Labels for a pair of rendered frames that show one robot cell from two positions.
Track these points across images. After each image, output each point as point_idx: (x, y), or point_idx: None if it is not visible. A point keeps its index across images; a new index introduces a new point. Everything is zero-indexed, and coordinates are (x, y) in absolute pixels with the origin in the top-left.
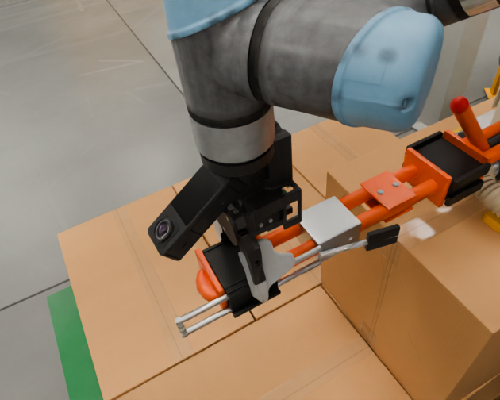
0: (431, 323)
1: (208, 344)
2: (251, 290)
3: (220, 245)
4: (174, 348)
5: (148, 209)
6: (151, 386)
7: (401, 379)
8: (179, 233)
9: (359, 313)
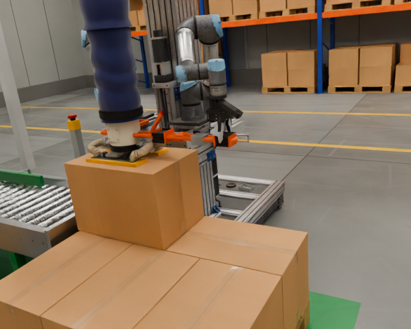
0: (191, 173)
1: (225, 264)
2: (231, 131)
3: (224, 136)
4: (237, 271)
5: None
6: (259, 267)
7: (196, 219)
8: (237, 108)
9: (179, 222)
